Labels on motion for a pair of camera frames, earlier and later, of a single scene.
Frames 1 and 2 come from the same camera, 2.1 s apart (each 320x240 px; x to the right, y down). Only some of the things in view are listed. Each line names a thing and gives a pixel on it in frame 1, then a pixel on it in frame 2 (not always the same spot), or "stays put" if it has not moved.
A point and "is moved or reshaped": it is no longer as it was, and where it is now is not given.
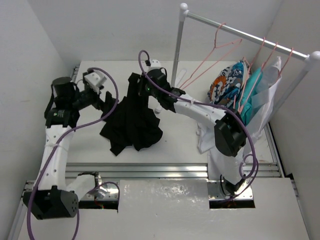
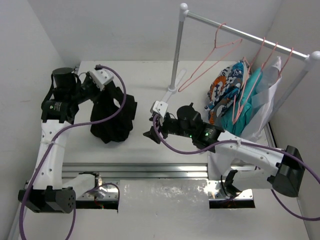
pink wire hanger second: [247, 76] stays put
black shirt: [134, 123] is moved or reshaped
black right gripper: [138, 87] -> [153, 134]
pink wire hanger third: [257, 78] stays put
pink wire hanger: [238, 40] stays put
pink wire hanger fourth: [285, 63] stays put
